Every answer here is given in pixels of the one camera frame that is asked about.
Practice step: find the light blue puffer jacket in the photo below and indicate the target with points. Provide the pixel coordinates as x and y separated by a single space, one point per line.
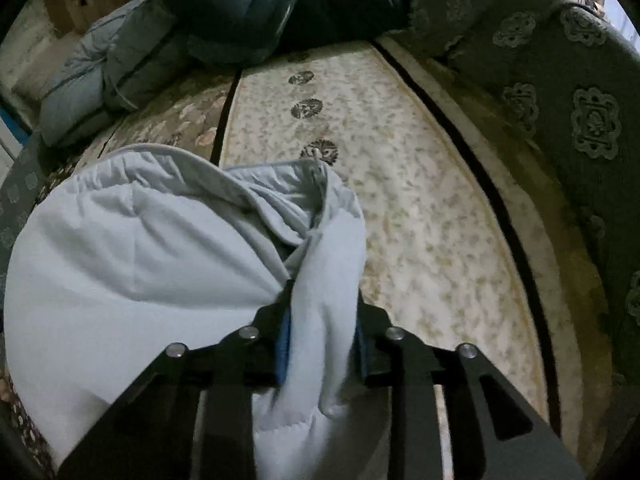
150 260

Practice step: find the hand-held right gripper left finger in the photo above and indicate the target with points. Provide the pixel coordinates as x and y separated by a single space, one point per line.
284 342

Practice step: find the grey-green medallion patterned cloth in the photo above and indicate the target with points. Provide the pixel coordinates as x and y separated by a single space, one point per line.
550 85

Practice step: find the light blue folded quilt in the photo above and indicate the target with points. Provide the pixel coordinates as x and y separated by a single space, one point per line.
85 85

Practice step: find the floral patterned bed blanket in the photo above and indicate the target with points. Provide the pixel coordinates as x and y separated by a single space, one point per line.
425 210

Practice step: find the dark teal folded quilt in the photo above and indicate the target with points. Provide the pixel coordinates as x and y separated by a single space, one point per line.
260 5

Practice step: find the grey folded quilt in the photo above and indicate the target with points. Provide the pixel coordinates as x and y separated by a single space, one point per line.
145 70

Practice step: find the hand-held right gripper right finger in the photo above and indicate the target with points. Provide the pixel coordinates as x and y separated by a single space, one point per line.
361 352

